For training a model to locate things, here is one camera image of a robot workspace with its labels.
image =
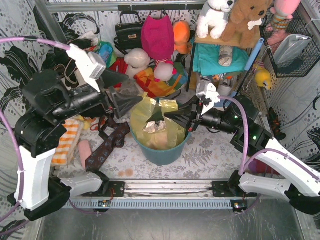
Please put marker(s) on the black wire basket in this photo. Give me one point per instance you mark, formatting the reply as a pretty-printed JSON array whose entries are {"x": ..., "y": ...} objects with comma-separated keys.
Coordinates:
[{"x": 299, "y": 67}]

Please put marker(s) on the orange checkered towel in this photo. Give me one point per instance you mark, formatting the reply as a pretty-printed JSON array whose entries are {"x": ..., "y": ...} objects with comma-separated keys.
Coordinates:
[{"x": 68, "y": 142}]

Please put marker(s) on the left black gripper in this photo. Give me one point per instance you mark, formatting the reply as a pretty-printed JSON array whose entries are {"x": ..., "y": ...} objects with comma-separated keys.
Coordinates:
[{"x": 108, "y": 100}]

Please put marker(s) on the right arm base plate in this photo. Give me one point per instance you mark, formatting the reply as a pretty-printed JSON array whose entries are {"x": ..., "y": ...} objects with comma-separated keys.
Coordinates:
[{"x": 221, "y": 189}]

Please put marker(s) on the crumpled paper trash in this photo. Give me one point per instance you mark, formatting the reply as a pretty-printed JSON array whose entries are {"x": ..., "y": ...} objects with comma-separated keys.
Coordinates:
[{"x": 152, "y": 127}]

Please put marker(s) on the yellow plush duck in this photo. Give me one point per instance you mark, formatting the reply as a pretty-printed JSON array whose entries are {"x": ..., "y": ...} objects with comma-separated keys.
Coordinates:
[{"x": 262, "y": 76}]

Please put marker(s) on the orange plush toy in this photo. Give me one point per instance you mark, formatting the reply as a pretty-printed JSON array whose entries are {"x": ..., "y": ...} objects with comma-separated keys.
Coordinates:
[{"x": 181, "y": 30}]

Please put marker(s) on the white fluffy plush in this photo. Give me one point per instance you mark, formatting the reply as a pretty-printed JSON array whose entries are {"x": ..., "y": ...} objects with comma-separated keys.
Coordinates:
[{"x": 137, "y": 60}]

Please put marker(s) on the yellow trash bag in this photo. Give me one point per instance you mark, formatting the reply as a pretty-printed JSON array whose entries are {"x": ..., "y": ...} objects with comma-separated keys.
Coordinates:
[{"x": 153, "y": 109}]

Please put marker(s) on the colourful scarf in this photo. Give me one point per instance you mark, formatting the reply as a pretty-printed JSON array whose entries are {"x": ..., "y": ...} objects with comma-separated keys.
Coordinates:
[{"x": 106, "y": 52}]

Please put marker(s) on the brown plush dog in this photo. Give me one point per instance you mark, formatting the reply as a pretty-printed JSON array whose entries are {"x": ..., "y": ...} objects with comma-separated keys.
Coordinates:
[{"x": 245, "y": 18}]

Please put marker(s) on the magenta orange cloth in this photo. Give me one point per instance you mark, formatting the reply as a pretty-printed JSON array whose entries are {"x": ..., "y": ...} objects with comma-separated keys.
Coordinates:
[{"x": 258, "y": 167}]

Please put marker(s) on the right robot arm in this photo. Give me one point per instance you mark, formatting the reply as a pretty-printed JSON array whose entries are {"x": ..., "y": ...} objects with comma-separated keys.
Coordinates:
[{"x": 299, "y": 184}]

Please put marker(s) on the silver pouch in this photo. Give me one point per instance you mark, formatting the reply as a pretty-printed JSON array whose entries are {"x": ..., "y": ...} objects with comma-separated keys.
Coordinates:
[{"x": 290, "y": 48}]

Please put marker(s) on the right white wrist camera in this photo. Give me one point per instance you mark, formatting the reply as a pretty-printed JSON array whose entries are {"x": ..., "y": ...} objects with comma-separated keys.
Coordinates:
[{"x": 207, "y": 94}]

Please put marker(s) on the white plush dog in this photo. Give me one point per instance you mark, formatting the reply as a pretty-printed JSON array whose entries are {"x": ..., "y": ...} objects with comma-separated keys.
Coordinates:
[{"x": 213, "y": 18}]

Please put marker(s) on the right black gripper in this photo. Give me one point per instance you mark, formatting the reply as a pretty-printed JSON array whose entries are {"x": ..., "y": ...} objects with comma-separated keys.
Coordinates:
[{"x": 193, "y": 117}]

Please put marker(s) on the pink soft pad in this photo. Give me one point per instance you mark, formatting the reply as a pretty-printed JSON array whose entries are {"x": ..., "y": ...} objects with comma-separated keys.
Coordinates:
[{"x": 85, "y": 152}]

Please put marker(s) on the pink white plush doll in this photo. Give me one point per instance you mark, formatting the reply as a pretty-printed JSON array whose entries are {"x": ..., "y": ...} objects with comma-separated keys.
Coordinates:
[{"x": 164, "y": 70}]

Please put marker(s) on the grey patterned rolled cloth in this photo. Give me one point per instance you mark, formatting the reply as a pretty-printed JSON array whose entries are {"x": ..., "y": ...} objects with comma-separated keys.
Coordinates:
[{"x": 225, "y": 55}]

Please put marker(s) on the red garment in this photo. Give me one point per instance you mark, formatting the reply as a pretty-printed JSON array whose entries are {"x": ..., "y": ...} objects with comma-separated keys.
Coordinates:
[{"x": 119, "y": 66}]

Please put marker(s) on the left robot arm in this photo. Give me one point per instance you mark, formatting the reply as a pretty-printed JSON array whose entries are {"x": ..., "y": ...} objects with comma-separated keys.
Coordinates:
[{"x": 39, "y": 131}]

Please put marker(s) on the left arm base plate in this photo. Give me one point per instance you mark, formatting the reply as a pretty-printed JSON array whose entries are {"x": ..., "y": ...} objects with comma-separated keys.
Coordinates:
[{"x": 113, "y": 189}]

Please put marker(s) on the black leather handbag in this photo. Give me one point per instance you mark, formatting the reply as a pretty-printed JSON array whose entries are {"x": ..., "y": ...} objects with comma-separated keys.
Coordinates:
[{"x": 128, "y": 35}]

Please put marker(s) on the teal trash bin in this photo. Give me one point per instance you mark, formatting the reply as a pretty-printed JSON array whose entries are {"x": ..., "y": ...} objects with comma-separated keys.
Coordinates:
[{"x": 160, "y": 148}]

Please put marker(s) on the pink plush toy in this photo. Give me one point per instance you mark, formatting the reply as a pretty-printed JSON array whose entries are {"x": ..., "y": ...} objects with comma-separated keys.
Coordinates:
[{"x": 282, "y": 15}]

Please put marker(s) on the black metal shelf rack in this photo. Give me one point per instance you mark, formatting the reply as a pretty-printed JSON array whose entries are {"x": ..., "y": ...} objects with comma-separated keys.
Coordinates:
[{"x": 209, "y": 41}]

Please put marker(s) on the brown floral necktie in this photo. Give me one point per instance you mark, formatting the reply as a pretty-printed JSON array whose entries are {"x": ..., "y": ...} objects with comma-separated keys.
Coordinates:
[{"x": 113, "y": 135}]

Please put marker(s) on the rainbow striped bag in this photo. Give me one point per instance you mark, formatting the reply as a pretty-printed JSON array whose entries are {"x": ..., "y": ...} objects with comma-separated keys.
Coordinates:
[{"x": 146, "y": 81}]

